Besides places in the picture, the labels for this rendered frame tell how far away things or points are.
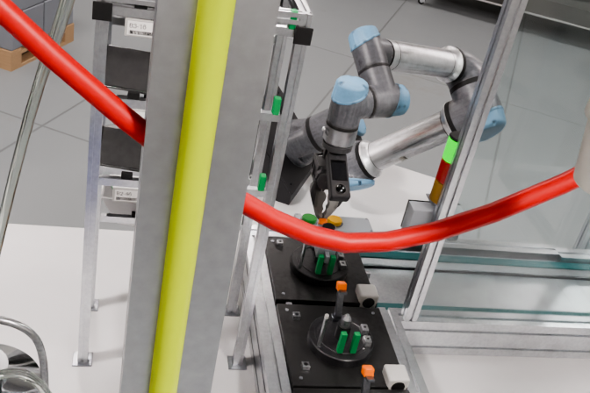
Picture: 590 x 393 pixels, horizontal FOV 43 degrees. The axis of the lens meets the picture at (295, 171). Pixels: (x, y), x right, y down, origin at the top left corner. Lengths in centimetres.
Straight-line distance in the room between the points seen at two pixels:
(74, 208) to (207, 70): 336
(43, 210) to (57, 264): 172
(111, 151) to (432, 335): 86
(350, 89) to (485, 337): 68
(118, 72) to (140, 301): 101
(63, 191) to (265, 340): 229
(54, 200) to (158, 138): 338
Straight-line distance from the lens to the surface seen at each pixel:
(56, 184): 380
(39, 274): 187
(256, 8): 29
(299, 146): 224
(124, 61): 134
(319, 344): 156
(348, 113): 164
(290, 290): 172
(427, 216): 162
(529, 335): 191
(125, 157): 141
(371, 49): 174
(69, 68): 30
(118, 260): 192
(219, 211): 33
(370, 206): 231
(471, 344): 186
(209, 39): 27
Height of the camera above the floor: 204
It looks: 29 degrees down
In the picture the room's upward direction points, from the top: 12 degrees clockwise
